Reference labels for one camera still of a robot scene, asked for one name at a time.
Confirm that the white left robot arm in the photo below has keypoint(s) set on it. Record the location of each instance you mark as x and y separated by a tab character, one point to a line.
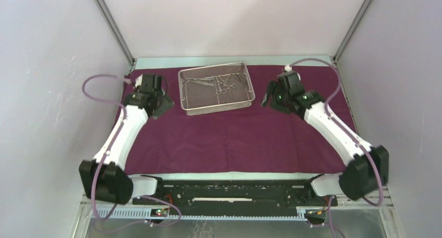
104	177

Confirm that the magenta surgical wrap cloth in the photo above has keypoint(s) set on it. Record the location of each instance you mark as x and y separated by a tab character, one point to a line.
252	139

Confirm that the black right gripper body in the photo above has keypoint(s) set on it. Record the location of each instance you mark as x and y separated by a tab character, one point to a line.
279	101

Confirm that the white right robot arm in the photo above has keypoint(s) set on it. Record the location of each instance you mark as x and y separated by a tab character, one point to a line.
366	166

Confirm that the steel surgical forceps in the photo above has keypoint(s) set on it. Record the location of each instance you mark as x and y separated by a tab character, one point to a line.
207	81

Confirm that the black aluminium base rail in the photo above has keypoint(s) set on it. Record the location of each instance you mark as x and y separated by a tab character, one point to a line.
233	200

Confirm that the steel surgical scissors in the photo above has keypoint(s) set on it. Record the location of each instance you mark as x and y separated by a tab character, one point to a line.
223	87

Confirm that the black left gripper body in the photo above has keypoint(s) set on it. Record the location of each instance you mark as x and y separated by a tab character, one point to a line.
164	104

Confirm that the metal mesh instrument tray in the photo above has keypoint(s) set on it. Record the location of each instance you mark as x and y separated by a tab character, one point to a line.
198	99

